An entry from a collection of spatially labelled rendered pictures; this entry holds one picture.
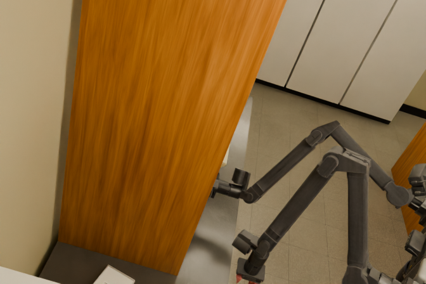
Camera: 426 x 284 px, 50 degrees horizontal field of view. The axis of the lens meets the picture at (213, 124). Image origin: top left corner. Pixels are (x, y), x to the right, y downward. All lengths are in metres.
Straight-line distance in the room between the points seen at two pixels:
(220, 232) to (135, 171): 0.69
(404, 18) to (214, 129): 3.59
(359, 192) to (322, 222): 2.38
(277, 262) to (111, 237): 1.77
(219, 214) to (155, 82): 1.01
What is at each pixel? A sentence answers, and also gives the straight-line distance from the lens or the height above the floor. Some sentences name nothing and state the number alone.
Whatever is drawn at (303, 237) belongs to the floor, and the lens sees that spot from 3.59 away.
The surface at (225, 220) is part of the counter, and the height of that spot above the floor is 0.94.
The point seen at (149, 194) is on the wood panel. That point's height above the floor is 1.34.
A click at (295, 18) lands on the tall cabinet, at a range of 4.62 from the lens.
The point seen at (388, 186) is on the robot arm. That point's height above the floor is 1.47.
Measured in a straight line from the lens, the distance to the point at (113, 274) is 1.82.
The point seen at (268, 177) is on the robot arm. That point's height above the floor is 1.26.
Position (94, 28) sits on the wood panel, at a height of 1.90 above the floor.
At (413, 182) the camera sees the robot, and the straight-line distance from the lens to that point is 1.54.
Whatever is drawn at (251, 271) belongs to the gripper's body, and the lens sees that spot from 1.67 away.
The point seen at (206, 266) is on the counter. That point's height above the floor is 0.94.
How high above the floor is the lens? 2.51
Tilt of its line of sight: 37 degrees down
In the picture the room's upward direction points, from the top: 20 degrees clockwise
